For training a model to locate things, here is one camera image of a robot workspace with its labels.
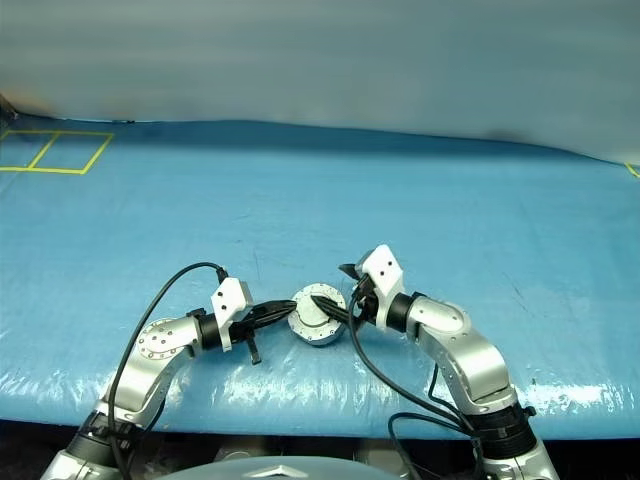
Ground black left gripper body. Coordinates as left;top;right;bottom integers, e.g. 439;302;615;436
230;314;264;346

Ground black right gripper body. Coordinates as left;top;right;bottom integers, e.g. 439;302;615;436
349;274;379;326

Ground silver round motor lid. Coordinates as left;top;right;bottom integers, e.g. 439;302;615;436
291;282;347;332

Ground silver motor housing copper windings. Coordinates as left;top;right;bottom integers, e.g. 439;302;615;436
292;319;347;347

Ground blue plastic table cover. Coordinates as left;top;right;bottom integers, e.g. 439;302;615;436
0;113;640;441

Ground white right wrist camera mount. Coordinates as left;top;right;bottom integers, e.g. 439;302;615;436
358;244;404;332

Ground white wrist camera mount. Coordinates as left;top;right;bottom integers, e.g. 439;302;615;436
209;277;253;351
358;244;404;332

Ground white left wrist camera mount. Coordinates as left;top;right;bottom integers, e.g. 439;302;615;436
209;277;253;351

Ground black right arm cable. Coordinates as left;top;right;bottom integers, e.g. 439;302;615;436
348;292;481;480

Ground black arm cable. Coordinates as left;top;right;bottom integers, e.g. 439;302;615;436
107;262;231;480
348;292;481;480

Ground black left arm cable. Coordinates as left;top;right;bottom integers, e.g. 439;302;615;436
107;262;231;480

